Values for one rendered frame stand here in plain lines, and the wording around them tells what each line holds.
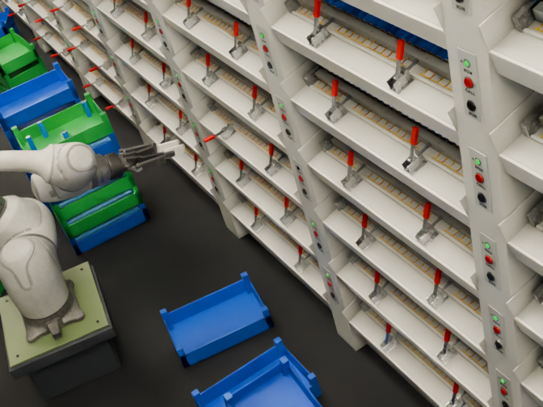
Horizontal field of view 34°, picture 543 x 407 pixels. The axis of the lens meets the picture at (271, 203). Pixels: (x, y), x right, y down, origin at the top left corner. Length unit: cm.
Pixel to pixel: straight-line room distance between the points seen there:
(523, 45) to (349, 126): 65
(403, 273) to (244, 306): 88
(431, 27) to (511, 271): 46
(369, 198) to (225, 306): 99
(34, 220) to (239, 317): 70
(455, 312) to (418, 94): 56
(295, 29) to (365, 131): 26
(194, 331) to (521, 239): 148
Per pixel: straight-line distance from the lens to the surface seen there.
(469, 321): 193
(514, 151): 142
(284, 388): 246
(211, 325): 280
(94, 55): 384
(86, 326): 268
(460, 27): 135
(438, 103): 155
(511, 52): 131
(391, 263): 208
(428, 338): 216
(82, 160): 226
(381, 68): 167
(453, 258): 179
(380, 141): 181
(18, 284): 259
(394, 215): 191
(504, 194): 149
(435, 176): 169
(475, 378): 207
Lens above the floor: 194
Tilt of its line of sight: 37 degrees down
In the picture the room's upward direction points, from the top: 17 degrees counter-clockwise
